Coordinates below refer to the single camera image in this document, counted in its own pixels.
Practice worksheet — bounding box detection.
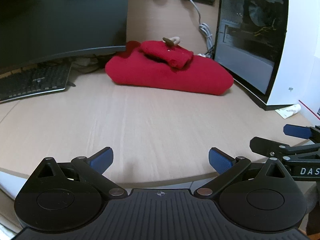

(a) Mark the white power cable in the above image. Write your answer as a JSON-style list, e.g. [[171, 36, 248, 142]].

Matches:
[[180, 0, 216, 57]]

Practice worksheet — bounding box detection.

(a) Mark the black computer monitor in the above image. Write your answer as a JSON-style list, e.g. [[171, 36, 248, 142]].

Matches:
[[0, 0, 130, 68]]

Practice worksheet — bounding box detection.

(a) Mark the red knit sweater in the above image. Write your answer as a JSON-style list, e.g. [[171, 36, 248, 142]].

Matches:
[[105, 39, 234, 96]]

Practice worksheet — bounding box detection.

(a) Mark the white tube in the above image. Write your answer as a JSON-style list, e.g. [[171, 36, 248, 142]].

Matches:
[[275, 104, 302, 119]]

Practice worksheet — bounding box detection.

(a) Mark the beige and brown sweater ornament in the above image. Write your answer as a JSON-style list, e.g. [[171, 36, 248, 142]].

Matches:
[[162, 36, 181, 47]]

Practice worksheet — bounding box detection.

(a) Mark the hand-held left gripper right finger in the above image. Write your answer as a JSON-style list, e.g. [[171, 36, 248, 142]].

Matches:
[[194, 147, 288, 198]]

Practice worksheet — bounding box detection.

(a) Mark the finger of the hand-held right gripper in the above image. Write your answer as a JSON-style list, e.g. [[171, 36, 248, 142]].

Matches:
[[283, 124, 320, 140], [249, 136, 320, 161]]

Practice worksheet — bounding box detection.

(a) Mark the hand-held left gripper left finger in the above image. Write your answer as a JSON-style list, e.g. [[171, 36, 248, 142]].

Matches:
[[32, 147, 127, 198]]

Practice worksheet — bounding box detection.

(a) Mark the white computer case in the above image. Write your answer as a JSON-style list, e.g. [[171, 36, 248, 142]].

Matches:
[[214, 0, 320, 111]]

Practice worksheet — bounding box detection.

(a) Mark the white box with red stripe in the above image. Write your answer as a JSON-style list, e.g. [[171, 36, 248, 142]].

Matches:
[[298, 54, 320, 121]]

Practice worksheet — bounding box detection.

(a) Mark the black keyboard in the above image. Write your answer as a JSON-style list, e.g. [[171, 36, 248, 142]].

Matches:
[[0, 64, 73, 104]]

